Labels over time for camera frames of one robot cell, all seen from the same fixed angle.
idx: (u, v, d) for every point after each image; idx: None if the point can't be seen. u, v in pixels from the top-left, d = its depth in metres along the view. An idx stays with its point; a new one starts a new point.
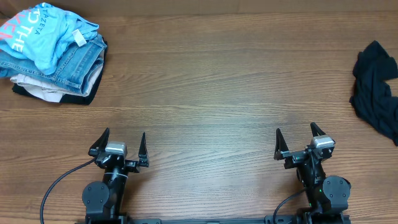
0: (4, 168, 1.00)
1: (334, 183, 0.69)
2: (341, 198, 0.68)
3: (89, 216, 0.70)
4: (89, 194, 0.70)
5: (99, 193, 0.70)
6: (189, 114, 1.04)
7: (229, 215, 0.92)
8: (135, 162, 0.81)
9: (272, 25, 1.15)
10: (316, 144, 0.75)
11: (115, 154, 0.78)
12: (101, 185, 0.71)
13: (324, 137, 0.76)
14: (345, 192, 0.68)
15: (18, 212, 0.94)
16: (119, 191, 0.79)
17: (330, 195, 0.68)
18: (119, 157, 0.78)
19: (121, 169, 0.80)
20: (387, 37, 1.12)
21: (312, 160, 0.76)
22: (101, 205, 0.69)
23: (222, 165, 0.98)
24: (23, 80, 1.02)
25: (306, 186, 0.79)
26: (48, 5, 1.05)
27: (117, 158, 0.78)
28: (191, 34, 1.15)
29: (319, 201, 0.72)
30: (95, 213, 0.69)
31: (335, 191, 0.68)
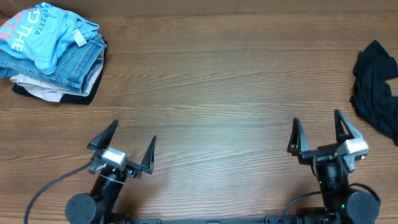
0: (4, 168, 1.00)
1: (362, 203, 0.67)
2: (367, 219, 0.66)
3: None
4: (73, 211, 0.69)
5: (85, 208, 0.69)
6: (188, 113, 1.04)
7: (229, 215, 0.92)
8: (134, 172, 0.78)
9: (272, 25, 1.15)
10: (349, 151, 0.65)
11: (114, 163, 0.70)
12: (86, 199, 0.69)
13: (357, 141, 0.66)
14: (372, 212, 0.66)
15: (18, 212, 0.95)
16: (113, 198, 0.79)
17: (355, 216, 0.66)
18: (115, 168, 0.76)
19: (119, 176, 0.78)
20: (387, 37, 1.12)
21: (342, 168, 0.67)
22: (87, 220, 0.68)
23: (222, 165, 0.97)
24: (23, 80, 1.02)
25: (325, 190, 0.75)
26: (48, 5, 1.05)
27: (113, 170, 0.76)
28: (191, 34, 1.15)
29: (340, 212, 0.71)
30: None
31: (362, 213, 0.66)
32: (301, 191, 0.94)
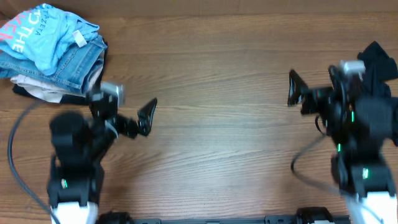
0: (4, 168, 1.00)
1: (372, 104, 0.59)
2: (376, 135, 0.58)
3: (57, 145, 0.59)
4: (56, 128, 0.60)
5: (71, 120, 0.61)
6: (188, 114, 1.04)
7: (229, 215, 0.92)
8: (143, 123, 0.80)
9: (272, 27, 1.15)
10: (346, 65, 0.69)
11: (109, 94, 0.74)
12: (76, 116, 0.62)
13: (356, 62, 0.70)
14: (384, 117, 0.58)
15: (18, 212, 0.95)
16: (102, 144, 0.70)
17: (365, 117, 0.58)
18: (112, 98, 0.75)
19: (113, 122, 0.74)
20: (387, 38, 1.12)
21: (341, 84, 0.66)
22: (72, 130, 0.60)
23: (222, 165, 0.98)
24: (24, 81, 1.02)
25: (336, 138, 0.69)
26: (49, 6, 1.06)
27: (109, 100, 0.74)
28: (191, 35, 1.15)
29: (352, 132, 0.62)
30: (58, 140, 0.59)
31: (379, 124, 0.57)
32: (301, 192, 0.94)
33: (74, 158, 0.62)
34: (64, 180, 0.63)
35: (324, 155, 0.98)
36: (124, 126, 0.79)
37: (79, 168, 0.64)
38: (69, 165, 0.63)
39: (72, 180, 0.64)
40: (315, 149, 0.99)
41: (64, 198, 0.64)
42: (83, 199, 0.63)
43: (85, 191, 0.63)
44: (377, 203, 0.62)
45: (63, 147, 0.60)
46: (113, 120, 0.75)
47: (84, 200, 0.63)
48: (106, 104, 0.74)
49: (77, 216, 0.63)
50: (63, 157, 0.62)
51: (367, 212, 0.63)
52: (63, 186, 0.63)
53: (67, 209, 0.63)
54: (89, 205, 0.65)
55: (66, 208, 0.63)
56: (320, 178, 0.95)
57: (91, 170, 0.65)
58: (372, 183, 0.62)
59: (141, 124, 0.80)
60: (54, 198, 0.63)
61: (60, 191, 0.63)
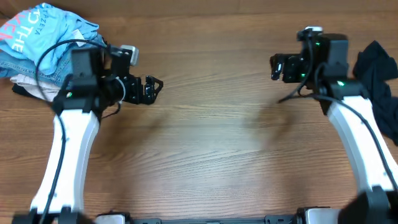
0: (4, 168, 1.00)
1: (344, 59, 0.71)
2: (336, 64, 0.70)
3: (73, 54, 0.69)
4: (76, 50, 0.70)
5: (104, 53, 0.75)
6: (188, 113, 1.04)
7: (229, 214, 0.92)
8: (148, 88, 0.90)
9: (272, 26, 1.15)
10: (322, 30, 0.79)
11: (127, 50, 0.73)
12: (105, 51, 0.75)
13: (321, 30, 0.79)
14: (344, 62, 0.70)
15: (18, 212, 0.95)
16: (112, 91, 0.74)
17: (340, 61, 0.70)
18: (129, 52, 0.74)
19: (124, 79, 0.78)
20: (387, 37, 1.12)
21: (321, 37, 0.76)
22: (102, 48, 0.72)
23: (222, 165, 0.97)
24: (23, 80, 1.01)
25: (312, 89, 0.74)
26: (48, 5, 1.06)
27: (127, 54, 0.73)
28: (191, 35, 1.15)
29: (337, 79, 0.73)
30: (76, 53, 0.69)
31: (338, 57, 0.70)
32: (301, 191, 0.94)
33: (85, 79, 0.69)
34: (69, 93, 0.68)
35: (325, 155, 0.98)
36: (133, 86, 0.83)
37: (90, 92, 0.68)
38: (83, 89, 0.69)
39: (76, 95, 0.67)
40: (316, 149, 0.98)
41: (69, 108, 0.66)
42: (86, 103, 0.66)
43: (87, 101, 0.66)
44: (355, 105, 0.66)
45: (78, 60, 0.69)
46: (124, 78, 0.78)
47: (89, 105, 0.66)
48: (122, 62, 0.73)
49: (81, 120, 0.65)
50: (76, 68, 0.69)
51: (344, 111, 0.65)
52: (66, 97, 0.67)
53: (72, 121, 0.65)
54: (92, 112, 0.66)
55: (72, 117, 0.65)
56: (320, 178, 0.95)
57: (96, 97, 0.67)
58: (346, 93, 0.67)
59: (146, 92, 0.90)
60: (58, 106, 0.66)
61: (65, 101, 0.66)
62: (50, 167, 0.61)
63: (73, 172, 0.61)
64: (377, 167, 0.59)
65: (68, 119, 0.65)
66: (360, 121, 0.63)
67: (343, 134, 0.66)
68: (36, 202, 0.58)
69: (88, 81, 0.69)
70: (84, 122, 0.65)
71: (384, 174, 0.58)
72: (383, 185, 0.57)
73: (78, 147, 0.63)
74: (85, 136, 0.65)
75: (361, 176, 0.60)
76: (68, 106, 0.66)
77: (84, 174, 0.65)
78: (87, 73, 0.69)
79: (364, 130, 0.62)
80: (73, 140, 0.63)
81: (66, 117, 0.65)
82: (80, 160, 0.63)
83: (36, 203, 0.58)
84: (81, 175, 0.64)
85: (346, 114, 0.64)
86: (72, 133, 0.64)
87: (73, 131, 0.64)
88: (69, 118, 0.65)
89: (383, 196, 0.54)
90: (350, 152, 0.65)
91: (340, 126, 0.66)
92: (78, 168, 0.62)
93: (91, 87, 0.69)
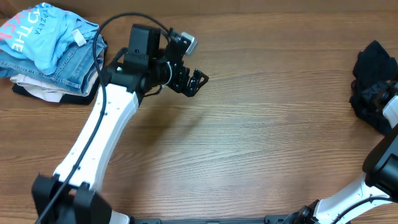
0: (4, 168, 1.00)
1: None
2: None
3: (133, 30, 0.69)
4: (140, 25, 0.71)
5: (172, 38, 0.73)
6: (189, 113, 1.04)
7: (229, 215, 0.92)
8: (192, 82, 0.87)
9: (272, 25, 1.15)
10: None
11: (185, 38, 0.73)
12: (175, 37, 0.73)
13: None
14: None
15: (18, 212, 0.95)
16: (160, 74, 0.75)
17: None
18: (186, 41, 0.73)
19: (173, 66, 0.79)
20: (387, 37, 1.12)
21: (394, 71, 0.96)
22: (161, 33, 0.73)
23: (222, 165, 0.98)
24: (23, 80, 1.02)
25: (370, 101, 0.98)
26: (48, 5, 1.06)
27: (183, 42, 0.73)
28: (191, 33, 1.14)
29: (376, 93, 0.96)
30: (138, 30, 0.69)
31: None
32: (301, 191, 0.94)
33: (138, 58, 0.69)
34: (119, 67, 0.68)
35: (324, 155, 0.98)
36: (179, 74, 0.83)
37: (140, 71, 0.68)
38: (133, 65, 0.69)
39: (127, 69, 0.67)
40: (316, 149, 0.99)
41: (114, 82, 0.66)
42: (134, 83, 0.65)
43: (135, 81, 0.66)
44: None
45: (138, 37, 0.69)
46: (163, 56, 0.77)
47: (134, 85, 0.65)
48: (177, 48, 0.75)
49: (122, 99, 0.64)
50: (130, 45, 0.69)
51: None
52: (117, 70, 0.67)
53: (115, 101, 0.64)
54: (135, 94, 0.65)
55: (115, 97, 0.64)
56: (319, 178, 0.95)
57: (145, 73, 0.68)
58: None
59: (189, 84, 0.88)
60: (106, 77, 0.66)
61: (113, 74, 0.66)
62: (83, 135, 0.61)
63: (103, 146, 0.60)
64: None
65: (109, 94, 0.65)
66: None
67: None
68: (60, 169, 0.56)
69: (139, 60, 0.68)
70: (126, 101, 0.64)
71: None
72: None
73: (115, 122, 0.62)
74: (124, 112, 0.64)
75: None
76: (117, 78, 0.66)
77: (114, 147, 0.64)
78: (142, 52, 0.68)
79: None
80: (111, 117, 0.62)
81: (110, 89, 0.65)
82: (115, 130, 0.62)
83: (63, 163, 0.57)
84: (111, 146, 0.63)
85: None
86: (115, 106, 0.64)
87: (114, 104, 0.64)
88: (111, 93, 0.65)
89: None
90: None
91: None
92: (108, 144, 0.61)
93: (142, 67, 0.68)
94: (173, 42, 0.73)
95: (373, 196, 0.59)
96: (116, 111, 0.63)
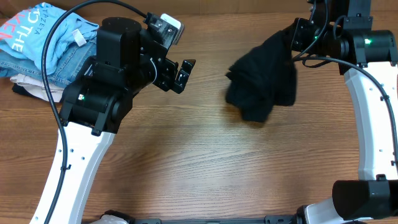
0: (5, 168, 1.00)
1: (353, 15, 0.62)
2: (357, 17, 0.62)
3: (102, 35, 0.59)
4: (110, 27, 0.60)
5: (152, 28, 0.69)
6: (188, 113, 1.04)
7: (229, 215, 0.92)
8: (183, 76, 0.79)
9: (272, 25, 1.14)
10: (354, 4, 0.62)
11: (168, 25, 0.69)
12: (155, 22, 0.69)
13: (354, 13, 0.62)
14: (365, 17, 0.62)
15: (18, 212, 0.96)
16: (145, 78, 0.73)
17: (357, 14, 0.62)
18: (170, 28, 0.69)
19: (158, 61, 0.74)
20: None
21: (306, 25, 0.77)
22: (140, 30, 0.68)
23: (222, 165, 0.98)
24: (23, 80, 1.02)
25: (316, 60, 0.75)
26: (48, 5, 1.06)
27: (168, 31, 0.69)
28: (191, 33, 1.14)
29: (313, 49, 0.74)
30: (107, 36, 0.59)
31: (361, 9, 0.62)
32: (301, 191, 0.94)
33: (112, 71, 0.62)
34: (81, 95, 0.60)
35: (325, 155, 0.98)
36: (166, 70, 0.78)
37: (113, 94, 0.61)
38: (106, 82, 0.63)
39: (94, 93, 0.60)
40: (316, 149, 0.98)
41: (80, 112, 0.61)
42: (101, 121, 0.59)
43: (104, 114, 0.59)
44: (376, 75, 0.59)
45: (107, 45, 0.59)
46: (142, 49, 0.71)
47: (101, 124, 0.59)
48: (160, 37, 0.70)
49: (87, 145, 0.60)
50: (101, 55, 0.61)
51: (364, 81, 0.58)
52: (81, 99, 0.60)
53: (81, 152, 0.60)
54: (104, 133, 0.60)
55: (78, 144, 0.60)
56: (319, 178, 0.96)
57: (117, 94, 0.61)
58: (370, 53, 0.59)
59: (179, 78, 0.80)
60: (68, 109, 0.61)
61: (75, 104, 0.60)
62: (48, 191, 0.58)
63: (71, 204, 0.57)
64: (387, 140, 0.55)
65: (73, 139, 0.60)
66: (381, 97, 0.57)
67: (356, 99, 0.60)
68: None
69: (112, 74, 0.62)
70: (91, 149, 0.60)
71: (380, 152, 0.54)
72: (388, 175, 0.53)
73: (81, 175, 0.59)
74: (91, 159, 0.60)
75: (367, 154, 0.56)
76: (84, 110, 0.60)
77: (88, 191, 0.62)
78: (115, 66, 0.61)
79: (377, 96, 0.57)
80: (75, 170, 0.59)
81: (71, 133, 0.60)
82: (83, 180, 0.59)
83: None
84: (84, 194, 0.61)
85: (364, 83, 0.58)
86: (80, 154, 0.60)
87: (78, 153, 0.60)
88: (73, 137, 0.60)
89: (385, 187, 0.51)
90: (356, 113, 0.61)
91: (356, 96, 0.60)
92: (78, 198, 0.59)
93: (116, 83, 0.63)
94: (152, 28, 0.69)
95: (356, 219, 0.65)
96: (81, 162, 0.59)
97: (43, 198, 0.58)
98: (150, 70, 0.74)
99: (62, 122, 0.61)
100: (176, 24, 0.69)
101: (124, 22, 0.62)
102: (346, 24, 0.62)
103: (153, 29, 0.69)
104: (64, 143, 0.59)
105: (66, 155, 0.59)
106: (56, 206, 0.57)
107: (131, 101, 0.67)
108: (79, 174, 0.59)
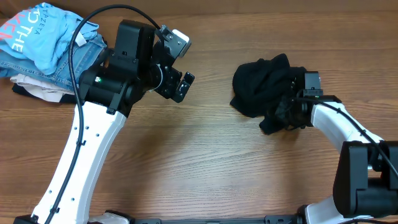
0: (5, 168, 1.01)
1: (308, 83, 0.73)
2: (312, 89, 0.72)
3: (121, 29, 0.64)
4: (130, 22, 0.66)
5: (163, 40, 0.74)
6: (188, 114, 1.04)
7: (229, 215, 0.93)
8: (183, 94, 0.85)
9: (272, 25, 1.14)
10: (308, 78, 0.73)
11: (178, 38, 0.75)
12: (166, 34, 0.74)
13: (311, 81, 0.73)
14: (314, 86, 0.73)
15: (18, 212, 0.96)
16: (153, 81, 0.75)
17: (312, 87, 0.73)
18: (181, 42, 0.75)
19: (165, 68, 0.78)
20: (387, 37, 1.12)
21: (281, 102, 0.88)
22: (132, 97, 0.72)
23: (222, 165, 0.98)
24: (23, 80, 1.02)
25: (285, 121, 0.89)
26: (48, 5, 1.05)
27: (179, 43, 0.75)
28: (191, 34, 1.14)
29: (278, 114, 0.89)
30: (125, 28, 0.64)
31: (314, 83, 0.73)
32: (301, 191, 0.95)
33: (128, 60, 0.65)
34: (98, 78, 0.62)
35: (325, 155, 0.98)
36: (171, 78, 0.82)
37: (127, 78, 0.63)
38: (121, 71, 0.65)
39: (109, 78, 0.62)
40: (316, 149, 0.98)
41: (95, 93, 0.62)
42: (115, 100, 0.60)
43: (119, 94, 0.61)
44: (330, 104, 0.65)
45: (127, 37, 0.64)
46: (151, 57, 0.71)
47: (116, 103, 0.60)
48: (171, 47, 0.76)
49: (102, 122, 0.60)
50: (119, 46, 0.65)
51: (321, 107, 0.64)
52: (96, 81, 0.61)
53: (96, 129, 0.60)
54: (118, 112, 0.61)
55: (93, 122, 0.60)
56: (320, 178, 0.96)
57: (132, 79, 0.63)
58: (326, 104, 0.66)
59: (180, 88, 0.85)
60: (84, 89, 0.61)
61: (91, 86, 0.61)
62: (63, 166, 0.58)
63: (83, 181, 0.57)
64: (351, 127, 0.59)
65: (88, 116, 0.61)
66: (334, 110, 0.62)
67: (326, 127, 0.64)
68: (38, 210, 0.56)
69: (128, 64, 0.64)
70: (106, 127, 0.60)
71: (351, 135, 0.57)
72: None
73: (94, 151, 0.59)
74: (106, 138, 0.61)
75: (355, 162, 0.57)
76: (98, 93, 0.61)
77: (99, 172, 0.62)
78: (131, 55, 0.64)
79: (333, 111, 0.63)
80: (89, 147, 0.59)
81: (86, 110, 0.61)
82: (96, 158, 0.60)
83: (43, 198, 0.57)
84: (96, 172, 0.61)
85: (324, 110, 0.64)
86: (94, 131, 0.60)
87: (93, 130, 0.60)
88: (89, 114, 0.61)
89: (364, 145, 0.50)
90: (333, 137, 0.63)
91: (325, 125, 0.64)
92: (89, 175, 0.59)
93: (130, 71, 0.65)
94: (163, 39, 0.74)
95: (357, 219, 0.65)
96: (96, 140, 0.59)
97: (58, 173, 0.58)
98: (157, 74, 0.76)
99: (79, 99, 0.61)
100: (185, 38, 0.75)
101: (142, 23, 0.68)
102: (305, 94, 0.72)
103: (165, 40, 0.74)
104: (82, 121, 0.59)
105: (82, 130, 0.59)
106: (68, 183, 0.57)
107: (139, 96, 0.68)
108: (93, 150, 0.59)
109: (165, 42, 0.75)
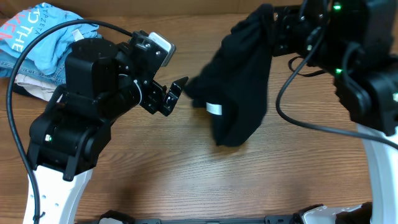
0: (4, 168, 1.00)
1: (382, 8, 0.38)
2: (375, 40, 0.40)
3: (71, 62, 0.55)
4: (81, 53, 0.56)
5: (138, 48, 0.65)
6: (188, 114, 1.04)
7: (229, 215, 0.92)
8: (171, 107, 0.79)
9: None
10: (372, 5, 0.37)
11: (156, 46, 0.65)
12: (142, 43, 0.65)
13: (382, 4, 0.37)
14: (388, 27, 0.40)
15: (18, 212, 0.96)
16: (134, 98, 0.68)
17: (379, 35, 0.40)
18: (159, 51, 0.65)
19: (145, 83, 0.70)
20: None
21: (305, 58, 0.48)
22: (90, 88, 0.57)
23: (222, 165, 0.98)
24: (23, 80, 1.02)
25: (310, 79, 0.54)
26: (48, 5, 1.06)
27: (157, 53, 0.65)
28: (191, 34, 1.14)
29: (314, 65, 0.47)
30: (77, 63, 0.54)
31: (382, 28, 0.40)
32: (301, 191, 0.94)
33: (85, 102, 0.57)
34: (48, 135, 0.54)
35: (326, 155, 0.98)
36: (153, 92, 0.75)
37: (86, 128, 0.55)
38: (81, 112, 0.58)
39: (66, 128, 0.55)
40: (316, 149, 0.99)
41: (46, 153, 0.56)
42: (71, 167, 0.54)
43: (74, 157, 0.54)
44: None
45: (78, 73, 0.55)
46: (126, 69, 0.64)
47: (71, 170, 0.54)
48: (148, 58, 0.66)
49: (60, 190, 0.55)
50: (71, 85, 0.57)
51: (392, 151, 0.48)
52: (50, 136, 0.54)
53: (55, 196, 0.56)
54: (76, 177, 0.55)
55: (50, 191, 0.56)
56: (320, 178, 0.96)
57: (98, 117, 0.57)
58: None
59: (166, 101, 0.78)
60: (35, 153, 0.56)
61: (42, 145, 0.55)
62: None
63: None
64: None
65: (43, 186, 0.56)
66: None
67: (375, 157, 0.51)
68: None
69: (85, 106, 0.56)
70: (64, 195, 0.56)
71: None
72: None
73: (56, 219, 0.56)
74: (67, 205, 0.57)
75: None
76: (52, 152, 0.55)
77: None
78: (89, 97, 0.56)
79: None
80: (51, 214, 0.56)
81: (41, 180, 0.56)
82: (61, 221, 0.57)
83: None
84: None
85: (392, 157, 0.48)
86: (53, 200, 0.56)
87: (52, 200, 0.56)
88: (44, 184, 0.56)
89: None
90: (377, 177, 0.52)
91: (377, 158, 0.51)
92: None
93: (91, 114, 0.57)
94: (138, 48, 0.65)
95: None
96: (56, 207, 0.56)
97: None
98: (135, 94, 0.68)
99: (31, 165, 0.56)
100: (166, 45, 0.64)
101: (99, 46, 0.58)
102: (354, 42, 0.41)
103: (139, 50, 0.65)
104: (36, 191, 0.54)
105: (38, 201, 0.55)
106: None
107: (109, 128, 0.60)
108: (55, 219, 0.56)
109: (142, 50, 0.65)
